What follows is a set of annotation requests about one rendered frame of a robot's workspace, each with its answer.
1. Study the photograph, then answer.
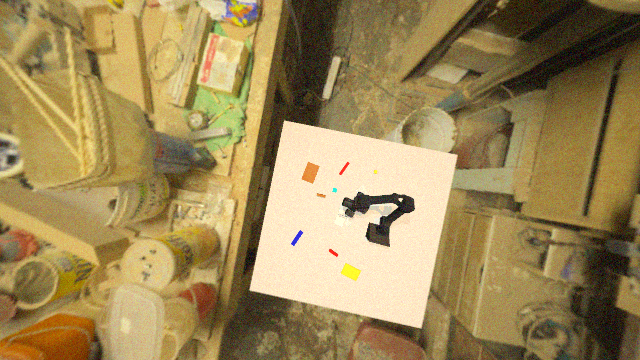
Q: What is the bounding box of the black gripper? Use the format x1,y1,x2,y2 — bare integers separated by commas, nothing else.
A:
345,191,365,218

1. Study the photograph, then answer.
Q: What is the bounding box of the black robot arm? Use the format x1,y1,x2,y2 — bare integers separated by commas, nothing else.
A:
342,193,415,236

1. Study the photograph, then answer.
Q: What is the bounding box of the small blue block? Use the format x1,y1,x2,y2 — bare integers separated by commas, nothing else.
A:
291,230,303,246

